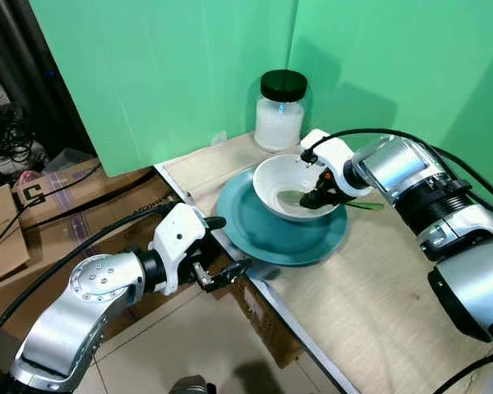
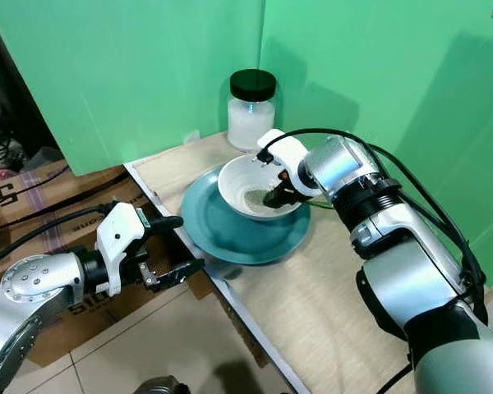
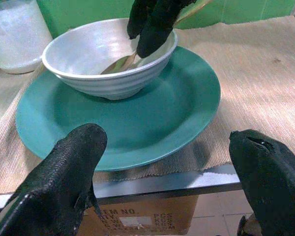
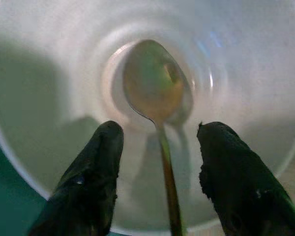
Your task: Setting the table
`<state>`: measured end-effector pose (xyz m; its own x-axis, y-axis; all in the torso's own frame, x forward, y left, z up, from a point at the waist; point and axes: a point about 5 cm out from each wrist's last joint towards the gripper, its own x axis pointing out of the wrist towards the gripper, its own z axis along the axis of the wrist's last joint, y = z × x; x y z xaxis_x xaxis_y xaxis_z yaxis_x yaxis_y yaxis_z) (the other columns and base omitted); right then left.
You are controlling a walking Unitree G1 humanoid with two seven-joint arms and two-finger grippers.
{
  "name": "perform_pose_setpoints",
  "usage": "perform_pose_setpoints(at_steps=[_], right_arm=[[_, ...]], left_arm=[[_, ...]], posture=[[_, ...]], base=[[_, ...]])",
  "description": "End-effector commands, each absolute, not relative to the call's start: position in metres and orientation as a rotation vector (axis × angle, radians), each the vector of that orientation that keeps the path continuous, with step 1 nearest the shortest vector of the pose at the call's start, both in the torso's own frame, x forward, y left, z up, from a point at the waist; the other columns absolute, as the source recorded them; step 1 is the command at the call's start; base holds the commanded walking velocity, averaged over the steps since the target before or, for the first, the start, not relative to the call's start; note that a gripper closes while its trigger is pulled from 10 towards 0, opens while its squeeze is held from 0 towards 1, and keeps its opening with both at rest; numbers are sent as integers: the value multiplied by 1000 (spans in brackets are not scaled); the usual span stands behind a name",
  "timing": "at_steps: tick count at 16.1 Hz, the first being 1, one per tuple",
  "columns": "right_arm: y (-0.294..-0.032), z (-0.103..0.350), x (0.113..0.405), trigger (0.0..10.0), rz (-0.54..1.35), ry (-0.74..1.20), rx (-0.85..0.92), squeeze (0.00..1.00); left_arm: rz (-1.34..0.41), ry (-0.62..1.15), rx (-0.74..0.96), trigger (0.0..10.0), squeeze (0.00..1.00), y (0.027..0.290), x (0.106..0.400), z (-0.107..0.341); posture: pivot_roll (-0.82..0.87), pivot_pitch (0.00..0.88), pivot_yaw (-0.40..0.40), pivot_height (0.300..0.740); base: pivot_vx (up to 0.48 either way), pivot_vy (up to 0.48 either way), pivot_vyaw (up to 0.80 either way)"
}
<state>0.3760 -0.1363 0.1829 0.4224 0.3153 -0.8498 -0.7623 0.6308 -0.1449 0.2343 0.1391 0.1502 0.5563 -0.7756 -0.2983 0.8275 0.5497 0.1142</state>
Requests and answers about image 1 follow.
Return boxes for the green spoon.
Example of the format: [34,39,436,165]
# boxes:
[279,190,386,213]

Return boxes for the white ceramic bowl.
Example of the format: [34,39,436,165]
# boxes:
[253,153,340,222]

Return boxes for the teal round plate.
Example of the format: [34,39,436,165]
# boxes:
[216,168,348,266]

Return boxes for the large brown cardboard box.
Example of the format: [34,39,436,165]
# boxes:
[0,234,305,369]

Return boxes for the glass jar with black lid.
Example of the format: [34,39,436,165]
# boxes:
[255,70,308,153]

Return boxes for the grey robot foot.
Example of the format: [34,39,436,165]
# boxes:
[168,375,219,394]

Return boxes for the cardboard box with 5 print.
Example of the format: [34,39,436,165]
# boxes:
[12,158,182,241]

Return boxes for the shadowed green backdrop board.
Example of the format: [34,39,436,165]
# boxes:
[288,0,493,265]

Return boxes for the wide green backdrop board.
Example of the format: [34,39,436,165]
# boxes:
[29,0,299,177]

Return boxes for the plain cardboard flap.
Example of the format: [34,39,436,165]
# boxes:
[0,185,31,290]

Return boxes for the dark curtain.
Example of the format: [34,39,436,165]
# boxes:
[0,0,99,165]

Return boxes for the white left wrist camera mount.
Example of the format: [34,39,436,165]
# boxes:
[150,203,209,296]

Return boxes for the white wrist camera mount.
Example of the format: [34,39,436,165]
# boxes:
[300,129,371,199]
[150,203,209,296]

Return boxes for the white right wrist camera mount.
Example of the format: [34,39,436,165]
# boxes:
[300,129,371,199]

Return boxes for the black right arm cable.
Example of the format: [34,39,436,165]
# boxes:
[302,128,493,210]

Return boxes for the tangled black cables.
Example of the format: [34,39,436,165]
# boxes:
[0,103,38,169]

